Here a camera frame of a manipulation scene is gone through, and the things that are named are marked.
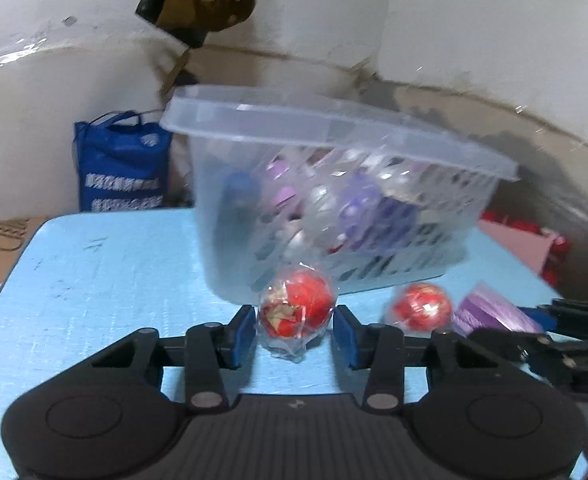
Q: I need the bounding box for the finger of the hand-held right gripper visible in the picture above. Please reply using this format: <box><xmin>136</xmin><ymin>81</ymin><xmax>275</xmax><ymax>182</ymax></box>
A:
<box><xmin>518</xmin><ymin>299</ymin><xmax>588</xmax><ymax>341</ymax></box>
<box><xmin>468</xmin><ymin>329</ymin><xmax>582</xmax><ymax>386</ymax></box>

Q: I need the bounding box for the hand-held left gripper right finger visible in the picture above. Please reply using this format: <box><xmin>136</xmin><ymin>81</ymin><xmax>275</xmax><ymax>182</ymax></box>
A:
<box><xmin>333</xmin><ymin>305</ymin><xmax>495</xmax><ymax>411</ymax></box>

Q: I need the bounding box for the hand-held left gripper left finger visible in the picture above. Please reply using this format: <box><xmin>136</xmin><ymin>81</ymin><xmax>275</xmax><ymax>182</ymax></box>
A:
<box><xmin>91</xmin><ymin>305</ymin><xmax>257</xmax><ymax>413</ymax></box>

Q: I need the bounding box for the red ball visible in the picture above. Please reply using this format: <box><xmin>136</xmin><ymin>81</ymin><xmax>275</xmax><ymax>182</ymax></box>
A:
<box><xmin>256</xmin><ymin>262</ymin><xmax>337</xmax><ymax>361</ymax></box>
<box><xmin>386</xmin><ymin>282</ymin><xmax>454</xmax><ymax>334</ymax></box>

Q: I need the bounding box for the white slotted plastic basket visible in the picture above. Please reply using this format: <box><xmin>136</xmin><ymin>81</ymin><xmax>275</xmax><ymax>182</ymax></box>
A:
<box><xmin>160</xmin><ymin>85</ymin><xmax>519</xmax><ymax>306</ymax></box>

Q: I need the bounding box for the red plaid cloth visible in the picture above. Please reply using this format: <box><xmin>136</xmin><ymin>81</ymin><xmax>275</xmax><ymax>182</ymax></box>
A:
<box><xmin>538</xmin><ymin>230</ymin><xmax>572</xmax><ymax>286</ymax></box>

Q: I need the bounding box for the pink red box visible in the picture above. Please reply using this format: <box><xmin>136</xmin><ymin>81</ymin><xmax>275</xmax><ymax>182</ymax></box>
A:
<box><xmin>476</xmin><ymin>217</ymin><xmax>557</xmax><ymax>276</ymax></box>

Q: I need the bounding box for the dark purple wrapped packet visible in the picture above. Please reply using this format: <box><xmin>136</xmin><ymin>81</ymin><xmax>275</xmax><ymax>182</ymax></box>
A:
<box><xmin>338</xmin><ymin>174</ymin><xmax>421</xmax><ymax>253</ymax></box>

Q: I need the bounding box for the silver wrapped ball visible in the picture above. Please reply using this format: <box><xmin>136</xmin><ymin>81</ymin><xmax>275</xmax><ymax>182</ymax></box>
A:
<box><xmin>301</xmin><ymin>184</ymin><xmax>345</xmax><ymax>233</ymax></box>

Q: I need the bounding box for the dark blue bottle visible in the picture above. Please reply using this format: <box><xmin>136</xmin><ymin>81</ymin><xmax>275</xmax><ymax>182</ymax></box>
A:
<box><xmin>223</xmin><ymin>172</ymin><xmax>263</xmax><ymax>243</ymax></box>

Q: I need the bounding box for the blue shopping bag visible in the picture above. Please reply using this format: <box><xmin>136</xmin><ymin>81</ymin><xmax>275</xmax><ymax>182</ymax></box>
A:
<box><xmin>72</xmin><ymin>110</ymin><xmax>175</xmax><ymax>212</ymax></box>

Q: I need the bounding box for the cardboard box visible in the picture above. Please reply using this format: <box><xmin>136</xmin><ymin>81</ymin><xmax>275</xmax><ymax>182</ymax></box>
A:
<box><xmin>0</xmin><ymin>200</ymin><xmax>50</xmax><ymax>289</ymax></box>

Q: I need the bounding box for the olive brown hanging bag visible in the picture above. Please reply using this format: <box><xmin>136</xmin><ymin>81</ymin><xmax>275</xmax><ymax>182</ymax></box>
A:
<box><xmin>135</xmin><ymin>0</ymin><xmax>259</xmax><ymax>49</ymax></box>

